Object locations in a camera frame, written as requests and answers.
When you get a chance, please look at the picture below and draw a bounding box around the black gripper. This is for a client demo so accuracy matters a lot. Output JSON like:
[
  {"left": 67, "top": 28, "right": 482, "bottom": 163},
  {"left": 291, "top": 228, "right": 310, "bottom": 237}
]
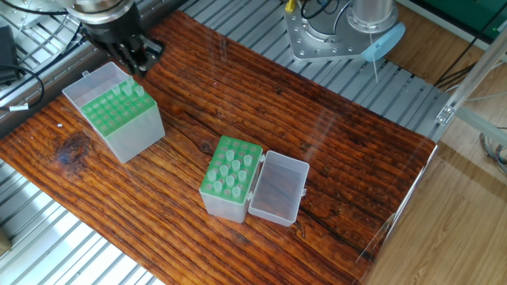
[{"left": 79, "top": 11, "right": 166, "bottom": 77}]

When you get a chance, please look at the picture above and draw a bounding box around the translucent tip box green rack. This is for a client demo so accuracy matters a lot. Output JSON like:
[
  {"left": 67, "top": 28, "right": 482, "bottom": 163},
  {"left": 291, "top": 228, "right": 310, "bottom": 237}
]
[
  {"left": 198, "top": 135, "right": 265, "bottom": 225},
  {"left": 63, "top": 63, "right": 166, "bottom": 164}
]

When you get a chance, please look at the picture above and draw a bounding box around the clear hinged box lid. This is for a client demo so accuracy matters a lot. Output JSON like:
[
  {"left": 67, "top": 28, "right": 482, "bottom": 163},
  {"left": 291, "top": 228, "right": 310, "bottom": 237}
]
[
  {"left": 63, "top": 63, "right": 132, "bottom": 108},
  {"left": 248, "top": 150, "right": 311, "bottom": 227}
]

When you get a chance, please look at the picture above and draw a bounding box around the glossy wooden board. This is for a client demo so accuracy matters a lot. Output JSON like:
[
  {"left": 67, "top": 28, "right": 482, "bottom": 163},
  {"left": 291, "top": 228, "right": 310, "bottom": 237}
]
[{"left": 0, "top": 8, "right": 440, "bottom": 285}]

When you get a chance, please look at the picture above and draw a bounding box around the black cable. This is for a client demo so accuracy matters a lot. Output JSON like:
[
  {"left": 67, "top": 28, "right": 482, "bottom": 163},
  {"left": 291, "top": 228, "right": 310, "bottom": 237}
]
[{"left": 0, "top": 0, "right": 88, "bottom": 112}]

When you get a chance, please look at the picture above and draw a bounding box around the grey metal mount plate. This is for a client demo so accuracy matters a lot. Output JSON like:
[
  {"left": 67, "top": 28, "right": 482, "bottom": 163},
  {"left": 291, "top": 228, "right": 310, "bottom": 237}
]
[{"left": 285, "top": 6, "right": 357, "bottom": 63}]

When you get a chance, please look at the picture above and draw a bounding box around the aluminium frame corner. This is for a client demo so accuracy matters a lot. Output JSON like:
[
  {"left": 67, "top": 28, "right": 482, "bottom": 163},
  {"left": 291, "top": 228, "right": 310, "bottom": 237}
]
[{"left": 434, "top": 54, "right": 507, "bottom": 147}]

